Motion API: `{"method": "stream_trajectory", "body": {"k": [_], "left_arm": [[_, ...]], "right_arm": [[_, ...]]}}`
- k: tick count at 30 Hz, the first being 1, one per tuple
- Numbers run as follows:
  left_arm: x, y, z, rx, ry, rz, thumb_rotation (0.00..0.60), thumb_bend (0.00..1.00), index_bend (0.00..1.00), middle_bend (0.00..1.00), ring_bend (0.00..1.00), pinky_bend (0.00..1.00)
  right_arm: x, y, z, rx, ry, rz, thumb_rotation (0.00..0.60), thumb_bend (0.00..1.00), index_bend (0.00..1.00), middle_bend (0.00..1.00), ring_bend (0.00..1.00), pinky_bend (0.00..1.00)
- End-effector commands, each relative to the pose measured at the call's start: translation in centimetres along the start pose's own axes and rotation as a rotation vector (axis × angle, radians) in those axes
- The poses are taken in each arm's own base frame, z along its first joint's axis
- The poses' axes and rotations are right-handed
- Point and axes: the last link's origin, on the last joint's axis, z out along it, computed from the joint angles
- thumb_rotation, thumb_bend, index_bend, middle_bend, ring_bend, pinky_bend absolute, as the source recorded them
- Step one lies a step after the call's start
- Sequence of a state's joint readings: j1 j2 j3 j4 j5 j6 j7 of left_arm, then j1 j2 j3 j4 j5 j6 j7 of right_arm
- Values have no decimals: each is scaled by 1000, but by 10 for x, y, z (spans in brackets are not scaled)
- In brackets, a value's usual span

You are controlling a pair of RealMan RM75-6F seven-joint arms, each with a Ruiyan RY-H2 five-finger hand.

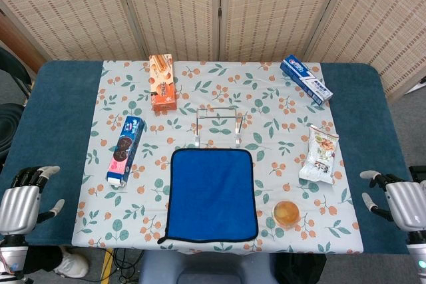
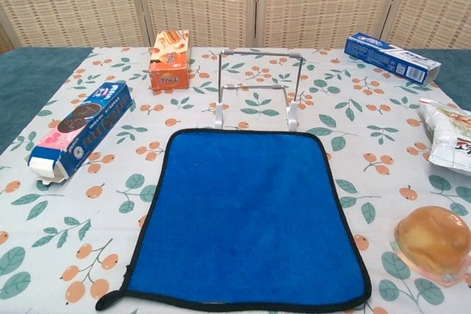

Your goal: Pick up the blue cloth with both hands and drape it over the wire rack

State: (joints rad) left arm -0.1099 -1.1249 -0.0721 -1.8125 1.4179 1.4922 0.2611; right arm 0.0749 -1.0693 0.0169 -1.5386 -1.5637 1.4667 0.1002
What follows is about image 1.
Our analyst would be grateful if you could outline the blue black-edged mat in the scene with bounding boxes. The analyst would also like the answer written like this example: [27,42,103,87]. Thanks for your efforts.
[157,147,260,245]

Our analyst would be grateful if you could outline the blue white toothpaste box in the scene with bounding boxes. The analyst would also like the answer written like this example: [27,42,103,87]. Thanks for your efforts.
[280,54,334,106]

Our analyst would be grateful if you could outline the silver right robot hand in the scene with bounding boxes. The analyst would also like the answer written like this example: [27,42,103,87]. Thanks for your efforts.
[359,170,426,231]

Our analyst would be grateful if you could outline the black ribbed round object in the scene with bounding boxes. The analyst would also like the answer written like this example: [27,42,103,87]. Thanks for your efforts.
[0,102,26,165]

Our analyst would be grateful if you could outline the black fabric cloth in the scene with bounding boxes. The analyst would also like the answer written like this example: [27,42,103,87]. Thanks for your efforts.
[278,253,327,284]

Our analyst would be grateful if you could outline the black plastic tray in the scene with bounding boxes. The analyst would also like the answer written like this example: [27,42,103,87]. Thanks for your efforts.
[408,165,426,185]

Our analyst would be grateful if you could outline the metal wire stand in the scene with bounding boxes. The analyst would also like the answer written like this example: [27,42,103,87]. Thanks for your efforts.
[194,106,243,148]

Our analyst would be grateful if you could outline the orange biscuit box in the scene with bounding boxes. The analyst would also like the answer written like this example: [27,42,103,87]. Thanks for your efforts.
[148,53,178,112]

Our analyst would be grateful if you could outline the black floor cables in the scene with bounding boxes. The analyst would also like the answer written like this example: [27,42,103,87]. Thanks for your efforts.
[111,247,146,283]

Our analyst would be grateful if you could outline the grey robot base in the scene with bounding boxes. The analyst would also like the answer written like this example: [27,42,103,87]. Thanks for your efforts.
[138,250,279,284]

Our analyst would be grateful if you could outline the brown wooden panel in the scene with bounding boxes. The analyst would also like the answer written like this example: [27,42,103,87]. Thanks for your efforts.
[0,11,46,74]

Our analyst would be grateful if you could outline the clear cup of orange jelly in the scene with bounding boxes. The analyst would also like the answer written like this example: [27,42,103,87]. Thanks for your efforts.
[272,200,302,231]

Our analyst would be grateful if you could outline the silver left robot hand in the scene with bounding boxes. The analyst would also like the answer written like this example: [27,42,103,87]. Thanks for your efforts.
[0,165,66,235]

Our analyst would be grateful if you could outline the white sneaker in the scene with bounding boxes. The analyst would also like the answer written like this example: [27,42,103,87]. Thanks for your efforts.
[53,247,90,279]

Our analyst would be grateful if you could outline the black chair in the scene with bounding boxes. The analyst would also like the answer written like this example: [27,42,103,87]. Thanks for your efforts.
[0,46,34,98]

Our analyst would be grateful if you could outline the floral print tablecloth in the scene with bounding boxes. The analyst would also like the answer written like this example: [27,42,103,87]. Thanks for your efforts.
[71,60,364,255]

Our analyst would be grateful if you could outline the dark trouser leg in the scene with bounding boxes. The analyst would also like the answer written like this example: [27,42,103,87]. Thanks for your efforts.
[25,245,64,275]

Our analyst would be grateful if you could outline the white nut snack bag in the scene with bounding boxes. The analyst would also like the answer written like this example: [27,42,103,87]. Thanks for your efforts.
[298,124,340,185]

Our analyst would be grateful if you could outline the teal fabric table cover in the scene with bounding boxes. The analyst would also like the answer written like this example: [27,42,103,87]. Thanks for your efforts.
[0,60,419,255]

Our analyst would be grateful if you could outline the white object on floor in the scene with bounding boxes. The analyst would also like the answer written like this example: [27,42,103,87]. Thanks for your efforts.
[407,76,426,94]

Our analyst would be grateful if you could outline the bamboo folding screen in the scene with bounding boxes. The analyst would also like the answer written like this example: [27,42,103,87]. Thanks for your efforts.
[0,0,426,98]

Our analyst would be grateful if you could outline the blue chocolate cookie box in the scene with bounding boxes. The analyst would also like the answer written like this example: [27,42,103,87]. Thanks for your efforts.
[106,115,146,188]

